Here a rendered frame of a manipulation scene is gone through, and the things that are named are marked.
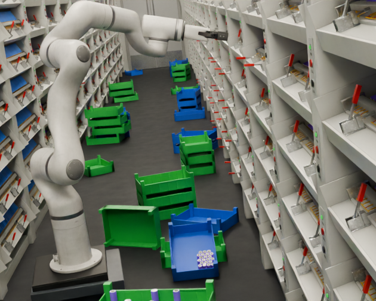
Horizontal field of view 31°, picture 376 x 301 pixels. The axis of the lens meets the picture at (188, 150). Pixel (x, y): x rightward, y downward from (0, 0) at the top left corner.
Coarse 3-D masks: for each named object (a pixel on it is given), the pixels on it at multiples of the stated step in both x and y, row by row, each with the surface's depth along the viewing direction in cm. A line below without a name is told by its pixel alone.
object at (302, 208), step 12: (288, 180) 220; (300, 180) 220; (288, 192) 221; (300, 192) 202; (288, 204) 213; (300, 204) 203; (312, 204) 205; (300, 216) 200; (312, 216) 195; (300, 228) 192; (312, 228) 189; (312, 240) 176; (312, 252) 174
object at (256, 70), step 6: (258, 42) 279; (246, 48) 280; (252, 48) 280; (258, 48) 278; (246, 54) 280; (252, 54) 280; (246, 60) 278; (252, 66) 261; (258, 66) 250; (264, 66) 221; (252, 72) 272; (258, 72) 246; (264, 72) 232; (264, 78) 232
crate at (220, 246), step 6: (222, 234) 332; (162, 240) 331; (216, 240) 334; (222, 240) 332; (162, 246) 332; (168, 246) 334; (216, 246) 334; (222, 246) 314; (162, 252) 313; (168, 252) 333; (216, 252) 314; (222, 252) 314; (162, 258) 314; (168, 258) 314; (222, 258) 315; (162, 264) 315; (168, 264) 315
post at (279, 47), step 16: (272, 32) 210; (272, 48) 211; (288, 48) 211; (304, 48) 211; (272, 96) 215; (288, 112) 215; (288, 176) 220; (288, 224) 223; (288, 272) 227; (288, 288) 229
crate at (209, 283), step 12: (108, 288) 184; (180, 288) 182; (192, 288) 181; (204, 288) 181; (108, 300) 185; (120, 300) 186; (132, 300) 186; (144, 300) 185; (168, 300) 184; (192, 300) 182; (204, 300) 181
